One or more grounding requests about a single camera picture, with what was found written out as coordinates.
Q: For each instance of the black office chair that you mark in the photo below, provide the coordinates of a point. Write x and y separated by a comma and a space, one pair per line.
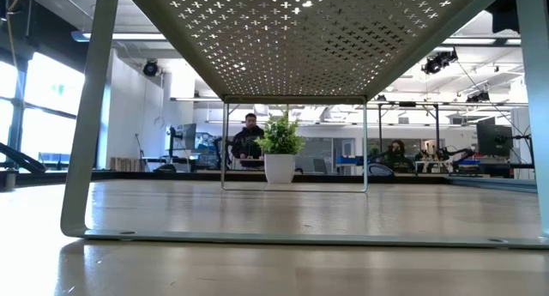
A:
379, 170

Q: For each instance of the black ceiling spotlight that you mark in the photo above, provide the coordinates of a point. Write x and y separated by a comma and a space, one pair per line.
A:
150, 68

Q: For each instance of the stack of wooden blocks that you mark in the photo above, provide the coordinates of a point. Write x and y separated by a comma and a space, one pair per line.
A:
124, 164

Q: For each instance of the black computer monitor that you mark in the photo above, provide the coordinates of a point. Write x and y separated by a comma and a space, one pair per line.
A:
188, 135
493, 139

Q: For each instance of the black ceiling track lights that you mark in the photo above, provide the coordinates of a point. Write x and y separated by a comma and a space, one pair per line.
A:
439, 61

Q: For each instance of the green plant in white pot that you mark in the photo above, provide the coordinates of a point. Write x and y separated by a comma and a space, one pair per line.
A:
279, 167

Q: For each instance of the green perforated metal shelf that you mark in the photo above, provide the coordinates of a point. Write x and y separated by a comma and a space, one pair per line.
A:
300, 51

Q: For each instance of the ceiling light strip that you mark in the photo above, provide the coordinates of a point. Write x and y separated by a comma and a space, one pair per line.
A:
133, 36

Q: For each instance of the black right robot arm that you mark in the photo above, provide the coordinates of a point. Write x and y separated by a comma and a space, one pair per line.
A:
504, 13

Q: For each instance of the black metal stand frame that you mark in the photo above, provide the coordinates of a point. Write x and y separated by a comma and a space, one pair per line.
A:
380, 128

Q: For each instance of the person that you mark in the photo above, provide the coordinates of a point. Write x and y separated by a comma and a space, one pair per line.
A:
396, 161
246, 143

